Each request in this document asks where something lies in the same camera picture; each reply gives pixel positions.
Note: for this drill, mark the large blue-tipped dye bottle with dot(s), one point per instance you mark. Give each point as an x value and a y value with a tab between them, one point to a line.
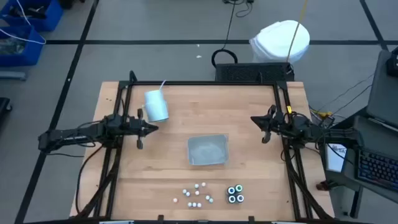
231	190

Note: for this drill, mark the grey plastic bin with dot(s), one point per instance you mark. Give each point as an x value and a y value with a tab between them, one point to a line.
208	152

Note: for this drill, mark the black mesh computer case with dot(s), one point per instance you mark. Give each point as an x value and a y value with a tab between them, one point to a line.
248	73

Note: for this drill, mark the white cylindrical container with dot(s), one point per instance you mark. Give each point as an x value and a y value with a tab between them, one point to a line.
155	107

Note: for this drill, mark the black backlit keyboard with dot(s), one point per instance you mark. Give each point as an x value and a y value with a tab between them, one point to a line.
377	169

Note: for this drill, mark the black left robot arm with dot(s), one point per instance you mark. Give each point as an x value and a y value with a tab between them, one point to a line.
77	133

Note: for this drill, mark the black floor object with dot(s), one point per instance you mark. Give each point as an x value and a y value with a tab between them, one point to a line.
3	107

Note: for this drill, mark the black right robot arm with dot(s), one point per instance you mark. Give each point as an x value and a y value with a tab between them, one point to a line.
311	130

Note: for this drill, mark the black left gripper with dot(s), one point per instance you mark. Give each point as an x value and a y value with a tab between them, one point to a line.
133	126

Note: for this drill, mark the dark table clamp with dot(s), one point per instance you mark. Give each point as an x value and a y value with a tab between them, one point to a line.
325	185

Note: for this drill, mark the large purple-tipped dye bottle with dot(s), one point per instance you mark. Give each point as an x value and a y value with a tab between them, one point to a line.
240	198

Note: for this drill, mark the white-bagged trash bin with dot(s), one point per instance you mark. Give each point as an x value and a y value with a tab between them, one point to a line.
276	40

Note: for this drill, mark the large green-tipped dye bottle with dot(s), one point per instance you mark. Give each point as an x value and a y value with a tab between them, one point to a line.
238	188

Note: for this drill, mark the dark grey desk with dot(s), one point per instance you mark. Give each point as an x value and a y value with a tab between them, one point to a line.
376	137

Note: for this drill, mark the black aluminium table frame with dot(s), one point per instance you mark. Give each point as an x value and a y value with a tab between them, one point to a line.
202	83

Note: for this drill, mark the grey flat bar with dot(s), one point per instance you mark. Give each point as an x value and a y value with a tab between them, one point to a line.
12	76

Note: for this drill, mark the blue storage bin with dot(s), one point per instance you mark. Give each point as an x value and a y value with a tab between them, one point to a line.
31	54
49	18

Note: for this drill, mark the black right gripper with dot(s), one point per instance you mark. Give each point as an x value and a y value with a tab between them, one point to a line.
278	123

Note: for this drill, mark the white printed paper sheet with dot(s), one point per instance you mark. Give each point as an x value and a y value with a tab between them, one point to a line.
335	160

